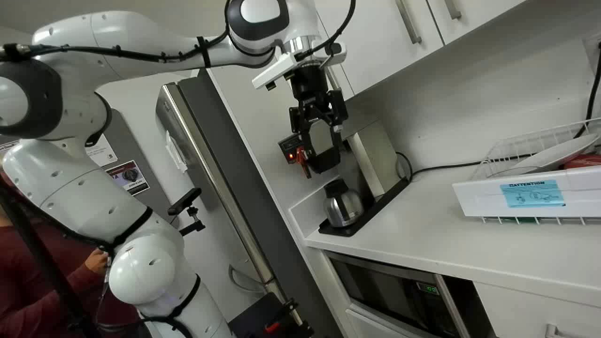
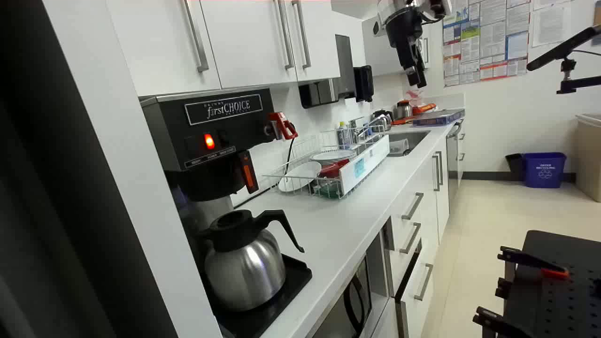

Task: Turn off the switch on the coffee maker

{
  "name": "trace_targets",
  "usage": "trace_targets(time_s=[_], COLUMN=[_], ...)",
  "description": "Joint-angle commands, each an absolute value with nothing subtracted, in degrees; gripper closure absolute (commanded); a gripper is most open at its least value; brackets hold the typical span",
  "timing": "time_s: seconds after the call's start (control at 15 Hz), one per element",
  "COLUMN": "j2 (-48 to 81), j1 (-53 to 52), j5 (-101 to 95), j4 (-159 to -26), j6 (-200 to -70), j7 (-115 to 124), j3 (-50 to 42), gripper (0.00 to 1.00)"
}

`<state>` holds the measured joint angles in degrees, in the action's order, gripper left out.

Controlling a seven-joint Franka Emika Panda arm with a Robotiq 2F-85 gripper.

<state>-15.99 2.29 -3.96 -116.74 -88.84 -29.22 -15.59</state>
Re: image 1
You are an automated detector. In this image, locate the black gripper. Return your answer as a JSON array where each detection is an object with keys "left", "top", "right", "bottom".
[{"left": 288, "top": 64, "right": 350, "bottom": 158}]

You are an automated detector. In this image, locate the steel coffee carafe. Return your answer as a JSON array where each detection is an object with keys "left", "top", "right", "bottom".
[{"left": 324, "top": 176, "right": 367, "bottom": 229}]

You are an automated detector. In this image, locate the red coffee maker switch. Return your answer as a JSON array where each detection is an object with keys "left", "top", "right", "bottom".
[{"left": 294, "top": 146, "right": 314, "bottom": 180}]

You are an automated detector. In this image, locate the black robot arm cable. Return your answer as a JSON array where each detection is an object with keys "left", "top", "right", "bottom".
[{"left": 0, "top": 0, "right": 359, "bottom": 68}]

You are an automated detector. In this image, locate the white plate in dish rack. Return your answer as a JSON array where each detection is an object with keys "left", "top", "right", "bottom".
[{"left": 500, "top": 131, "right": 601, "bottom": 178}]

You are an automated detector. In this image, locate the red item in dish rack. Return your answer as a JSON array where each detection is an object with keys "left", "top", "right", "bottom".
[{"left": 562, "top": 152, "right": 601, "bottom": 171}]

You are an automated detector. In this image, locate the red sleeved person's forearm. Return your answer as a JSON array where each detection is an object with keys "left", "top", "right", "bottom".
[{"left": 0, "top": 175, "right": 109, "bottom": 338}]

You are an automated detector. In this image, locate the black tripod pole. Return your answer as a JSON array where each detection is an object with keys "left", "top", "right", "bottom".
[{"left": 0, "top": 184, "right": 102, "bottom": 338}]

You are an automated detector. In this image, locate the white tray with blue label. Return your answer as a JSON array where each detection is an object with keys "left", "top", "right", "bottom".
[{"left": 451, "top": 163, "right": 601, "bottom": 227}]

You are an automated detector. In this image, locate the silver cabinet handle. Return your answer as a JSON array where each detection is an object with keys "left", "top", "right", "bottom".
[
  {"left": 442, "top": 0, "right": 466, "bottom": 21},
  {"left": 397, "top": 0, "right": 427, "bottom": 47}
]

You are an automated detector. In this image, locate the white paper sticker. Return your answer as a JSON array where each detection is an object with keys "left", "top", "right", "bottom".
[{"left": 83, "top": 133, "right": 119, "bottom": 169}]

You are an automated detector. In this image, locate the white lower cabinet drawer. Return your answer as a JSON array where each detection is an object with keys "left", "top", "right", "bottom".
[{"left": 474, "top": 280, "right": 601, "bottom": 338}]

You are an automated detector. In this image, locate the built-in oven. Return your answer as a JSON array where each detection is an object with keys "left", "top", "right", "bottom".
[{"left": 324, "top": 250, "right": 468, "bottom": 338}]

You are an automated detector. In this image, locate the steel and black coffee maker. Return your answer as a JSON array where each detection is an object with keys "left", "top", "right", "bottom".
[{"left": 277, "top": 116, "right": 414, "bottom": 238}]

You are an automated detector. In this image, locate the black clamp lever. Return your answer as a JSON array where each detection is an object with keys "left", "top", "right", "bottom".
[{"left": 166, "top": 186, "right": 209, "bottom": 238}]

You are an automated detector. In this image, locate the person's hand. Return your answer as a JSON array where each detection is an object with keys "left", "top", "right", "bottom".
[{"left": 83, "top": 246, "right": 113, "bottom": 278}]

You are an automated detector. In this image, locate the grey refrigerator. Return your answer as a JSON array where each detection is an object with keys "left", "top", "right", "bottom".
[{"left": 93, "top": 66, "right": 344, "bottom": 338}]

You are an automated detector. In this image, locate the black power cable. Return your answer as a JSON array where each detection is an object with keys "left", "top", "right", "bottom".
[{"left": 395, "top": 43, "right": 601, "bottom": 184}]

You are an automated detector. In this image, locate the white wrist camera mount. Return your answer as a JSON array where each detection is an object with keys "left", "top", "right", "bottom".
[{"left": 250, "top": 41, "right": 348, "bottom": 92}]

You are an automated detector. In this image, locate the black box with red button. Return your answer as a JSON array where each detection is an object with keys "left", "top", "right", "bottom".
[{"left": 228, "top": 291, "right": 299, "bottom": 338}]

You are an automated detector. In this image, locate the white loose cable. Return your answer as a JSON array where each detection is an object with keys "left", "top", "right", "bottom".
[{"left": 226, "top": 263, "right": 273, "bottom": 297}]

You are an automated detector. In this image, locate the white wire dish rack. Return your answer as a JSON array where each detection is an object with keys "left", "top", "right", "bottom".
[{"left": 468, "top": 116, "right": 601, "bottom": 184}]

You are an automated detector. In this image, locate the red and black sticker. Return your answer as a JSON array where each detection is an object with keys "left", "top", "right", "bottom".
[{"left": 104, "top": 158, "right": 151, "bottom": 195}]

